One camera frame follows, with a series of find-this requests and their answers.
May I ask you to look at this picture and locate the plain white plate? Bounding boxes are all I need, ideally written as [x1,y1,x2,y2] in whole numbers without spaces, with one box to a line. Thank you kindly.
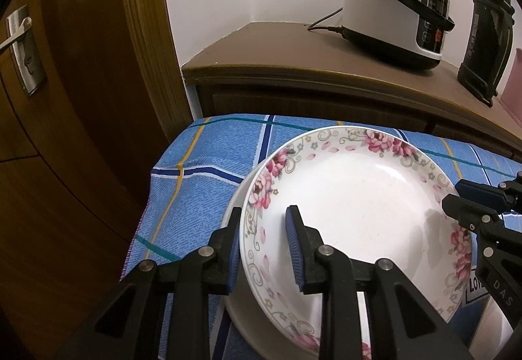
[220,174,323,360]

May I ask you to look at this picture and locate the white printed container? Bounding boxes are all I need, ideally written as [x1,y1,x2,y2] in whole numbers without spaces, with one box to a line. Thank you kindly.
[465,268,515,360]

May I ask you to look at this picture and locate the pink electric kettle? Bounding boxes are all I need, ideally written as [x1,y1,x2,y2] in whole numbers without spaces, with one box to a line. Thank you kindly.
[499,50,522,108]

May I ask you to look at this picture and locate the black thermos flask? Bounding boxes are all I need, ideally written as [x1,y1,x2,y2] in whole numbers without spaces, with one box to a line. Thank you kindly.
[457,0,515,107]

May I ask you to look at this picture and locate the silver door handle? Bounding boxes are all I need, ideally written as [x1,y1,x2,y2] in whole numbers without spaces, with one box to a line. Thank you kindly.
[0,5,47,96]

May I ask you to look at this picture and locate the brown wooden door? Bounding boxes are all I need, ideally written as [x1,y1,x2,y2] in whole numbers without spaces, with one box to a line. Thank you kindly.
[0,0,151,348]

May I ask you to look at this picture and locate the white rice cooker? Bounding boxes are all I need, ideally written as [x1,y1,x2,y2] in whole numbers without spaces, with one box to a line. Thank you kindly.
[342,0,455,70]

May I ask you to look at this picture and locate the brown wooden door frame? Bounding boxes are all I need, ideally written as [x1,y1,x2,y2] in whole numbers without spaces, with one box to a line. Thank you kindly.
[117,0,195,206]

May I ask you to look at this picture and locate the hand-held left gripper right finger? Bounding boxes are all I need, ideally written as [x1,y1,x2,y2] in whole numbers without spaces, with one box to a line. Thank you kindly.
[284,204,476,360]

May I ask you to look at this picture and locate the black rice cooker cable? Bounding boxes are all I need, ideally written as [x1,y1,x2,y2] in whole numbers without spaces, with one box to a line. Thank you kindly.
[308,6,345,35]

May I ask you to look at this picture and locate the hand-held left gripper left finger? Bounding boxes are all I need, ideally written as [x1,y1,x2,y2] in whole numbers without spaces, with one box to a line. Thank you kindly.
[61,205,242,360]

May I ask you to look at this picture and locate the blue plaid tablecloth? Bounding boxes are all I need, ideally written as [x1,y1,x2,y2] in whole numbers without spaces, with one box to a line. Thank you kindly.
[121,114,522,360]

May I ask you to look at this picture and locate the floral rimmed white plate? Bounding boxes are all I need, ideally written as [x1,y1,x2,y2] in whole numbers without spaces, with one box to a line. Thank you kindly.
[238,126,474,360]

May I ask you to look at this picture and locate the brown wooden cabinet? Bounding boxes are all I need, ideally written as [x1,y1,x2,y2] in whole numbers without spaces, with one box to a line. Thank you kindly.
[181,22,522,165]

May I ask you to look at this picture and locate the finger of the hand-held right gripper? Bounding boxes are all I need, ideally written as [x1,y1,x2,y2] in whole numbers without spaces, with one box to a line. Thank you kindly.
[441,194,522,275]
[454,172,522,214]

